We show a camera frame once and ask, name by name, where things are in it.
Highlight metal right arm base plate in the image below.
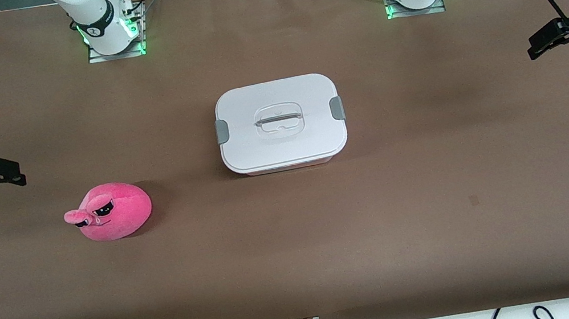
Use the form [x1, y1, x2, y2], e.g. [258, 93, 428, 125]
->
[81, 2, 148, 64]

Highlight pink plastic box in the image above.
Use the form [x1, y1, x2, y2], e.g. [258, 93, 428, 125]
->
[231, 152, 335, 180]

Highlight white box lid grey latches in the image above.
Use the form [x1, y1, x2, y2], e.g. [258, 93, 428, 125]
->
[208, 69, 352, 177]

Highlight pink plush toy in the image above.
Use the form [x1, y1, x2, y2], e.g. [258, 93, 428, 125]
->
[59, 177, 157, 248]

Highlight brown table mat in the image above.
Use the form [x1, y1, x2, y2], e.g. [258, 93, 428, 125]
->
[0, 0, 569, 319]

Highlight black cable on white surface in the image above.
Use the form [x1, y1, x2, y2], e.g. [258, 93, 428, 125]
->
[531, 302, 556, 319]

